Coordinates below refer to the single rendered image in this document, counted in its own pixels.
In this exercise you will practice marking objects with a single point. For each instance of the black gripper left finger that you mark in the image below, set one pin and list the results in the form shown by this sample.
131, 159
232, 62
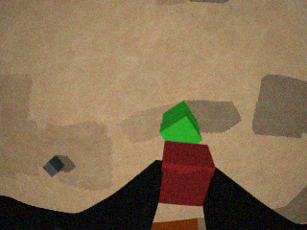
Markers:
131, 208

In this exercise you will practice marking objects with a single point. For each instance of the small dark grey block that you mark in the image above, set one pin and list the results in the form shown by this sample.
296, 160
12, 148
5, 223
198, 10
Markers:
53, 166

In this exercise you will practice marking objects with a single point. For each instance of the green block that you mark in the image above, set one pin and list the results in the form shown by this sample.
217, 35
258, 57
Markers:
180, 128
177, 108

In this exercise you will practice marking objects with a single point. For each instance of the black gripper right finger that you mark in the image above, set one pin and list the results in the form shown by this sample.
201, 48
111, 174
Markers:
228, 206

